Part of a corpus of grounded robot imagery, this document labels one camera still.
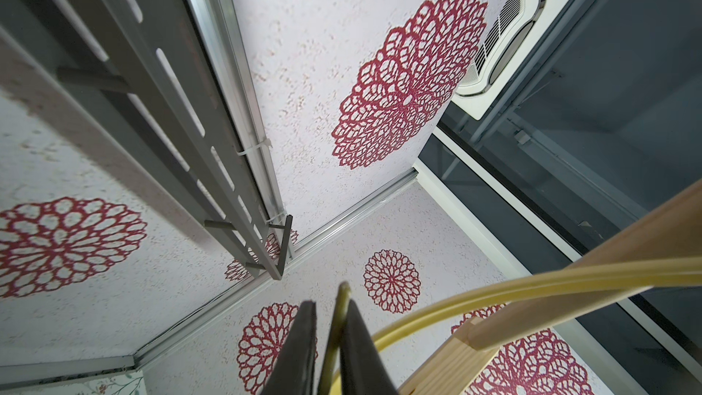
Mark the dark slotted wall shelf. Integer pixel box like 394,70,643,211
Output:
1,0,293,280

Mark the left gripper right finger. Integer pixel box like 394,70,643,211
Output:
340,300,399,395

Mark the white ceiling air conditioner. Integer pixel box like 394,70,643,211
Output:
452,0,570,120

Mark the yellow wavy clothes hanger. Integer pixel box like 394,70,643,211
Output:
316,256,702,395

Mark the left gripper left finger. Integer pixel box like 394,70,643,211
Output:
261,301,317,395

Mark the wooden clothes rack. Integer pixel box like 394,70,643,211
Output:
398,183,701,394

